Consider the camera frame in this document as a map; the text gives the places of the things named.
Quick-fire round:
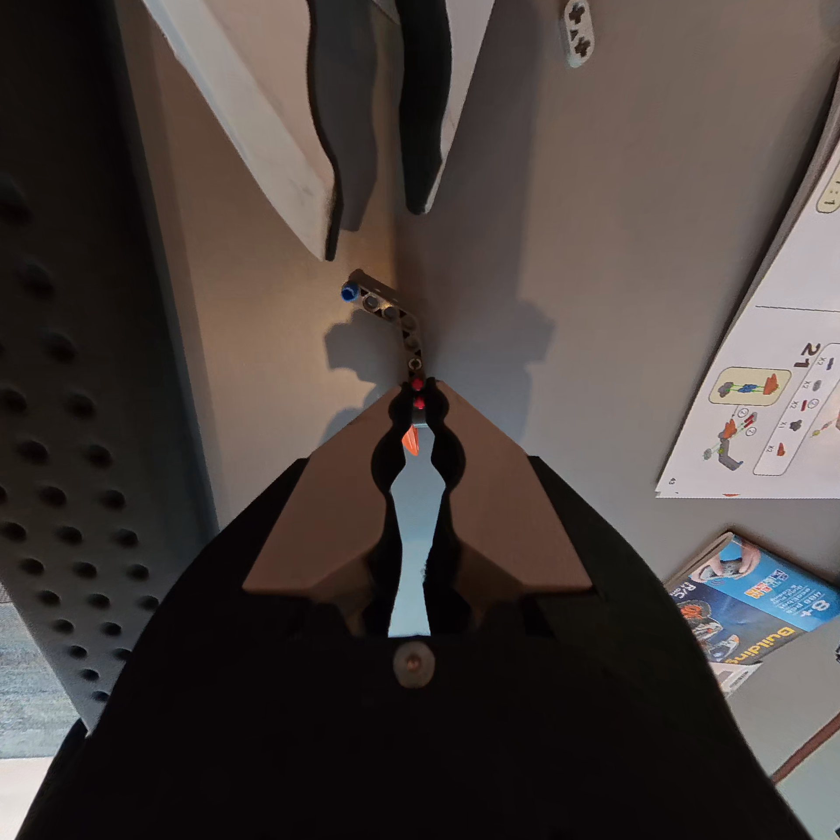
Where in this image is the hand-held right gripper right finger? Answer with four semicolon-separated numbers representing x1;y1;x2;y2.
420;379;593;637

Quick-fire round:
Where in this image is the black perforated panel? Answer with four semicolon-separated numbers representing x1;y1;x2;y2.
0;0;221;731

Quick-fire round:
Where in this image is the blue cover instruction booklet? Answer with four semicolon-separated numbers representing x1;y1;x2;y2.
663;530;840;668

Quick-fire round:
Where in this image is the orange grey sticker sheet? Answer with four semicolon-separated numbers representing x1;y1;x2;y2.
709;658;763;698

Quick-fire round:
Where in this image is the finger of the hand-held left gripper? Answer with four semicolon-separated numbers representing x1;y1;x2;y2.
392;0;497;216
140;0;347;263

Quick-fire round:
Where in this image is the light grey short toy beam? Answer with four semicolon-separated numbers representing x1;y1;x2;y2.
560;0;596;70

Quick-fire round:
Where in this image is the grey desk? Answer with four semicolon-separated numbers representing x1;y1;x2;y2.
112;0;840;840

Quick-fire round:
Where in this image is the grey angled toy beam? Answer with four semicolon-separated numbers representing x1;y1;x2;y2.
340;268;429;411

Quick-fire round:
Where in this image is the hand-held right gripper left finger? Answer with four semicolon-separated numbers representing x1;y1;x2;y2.
241;385;406;637

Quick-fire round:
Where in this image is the open white instruction booklet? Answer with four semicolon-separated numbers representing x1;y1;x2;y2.
655;131;840;501

